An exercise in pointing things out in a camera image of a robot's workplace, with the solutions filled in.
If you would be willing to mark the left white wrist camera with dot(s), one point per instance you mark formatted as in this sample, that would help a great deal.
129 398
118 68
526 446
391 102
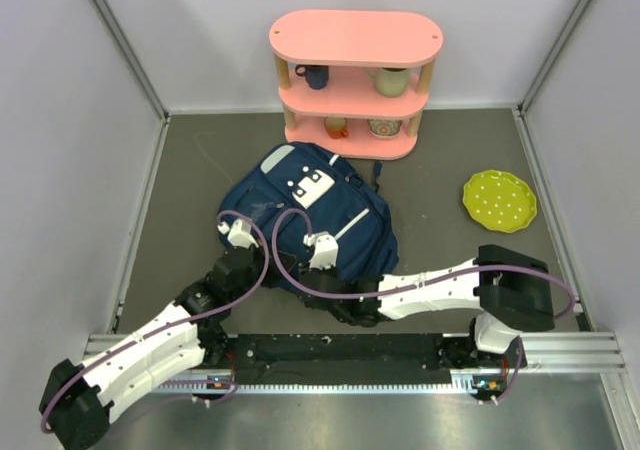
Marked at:
238 234

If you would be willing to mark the pink three-tier shelf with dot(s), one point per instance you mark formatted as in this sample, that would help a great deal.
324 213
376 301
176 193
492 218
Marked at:
347 41

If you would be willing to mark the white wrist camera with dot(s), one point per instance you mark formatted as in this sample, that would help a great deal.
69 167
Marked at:
325 250
238 234

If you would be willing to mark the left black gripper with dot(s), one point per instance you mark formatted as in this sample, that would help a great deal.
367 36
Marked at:
286 260

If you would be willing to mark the patterned ceramic bowl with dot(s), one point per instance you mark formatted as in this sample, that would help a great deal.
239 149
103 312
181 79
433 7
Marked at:
384 129

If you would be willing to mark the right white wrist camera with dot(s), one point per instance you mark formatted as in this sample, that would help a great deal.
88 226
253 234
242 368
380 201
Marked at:
325 250

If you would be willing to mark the green polka dot plate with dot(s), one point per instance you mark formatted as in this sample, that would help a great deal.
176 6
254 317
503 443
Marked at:
499 201

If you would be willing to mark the orange cup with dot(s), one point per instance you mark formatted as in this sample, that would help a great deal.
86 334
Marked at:
336 127

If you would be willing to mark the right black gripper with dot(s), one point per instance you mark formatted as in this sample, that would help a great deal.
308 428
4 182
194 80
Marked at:
332 270

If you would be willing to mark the navy blue backpack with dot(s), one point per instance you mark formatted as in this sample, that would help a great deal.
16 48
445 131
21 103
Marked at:
333 195

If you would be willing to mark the dark blue mug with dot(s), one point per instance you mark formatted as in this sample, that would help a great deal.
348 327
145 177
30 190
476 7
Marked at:
316 76

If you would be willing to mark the pale green mug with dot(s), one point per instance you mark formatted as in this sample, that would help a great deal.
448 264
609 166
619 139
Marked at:
389 82

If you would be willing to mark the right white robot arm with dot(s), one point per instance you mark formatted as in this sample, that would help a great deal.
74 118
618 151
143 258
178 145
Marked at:
509 291

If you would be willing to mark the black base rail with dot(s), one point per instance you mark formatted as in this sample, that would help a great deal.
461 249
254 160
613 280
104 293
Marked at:
356 359

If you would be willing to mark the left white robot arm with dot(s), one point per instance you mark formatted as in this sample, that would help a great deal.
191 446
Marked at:
81 401

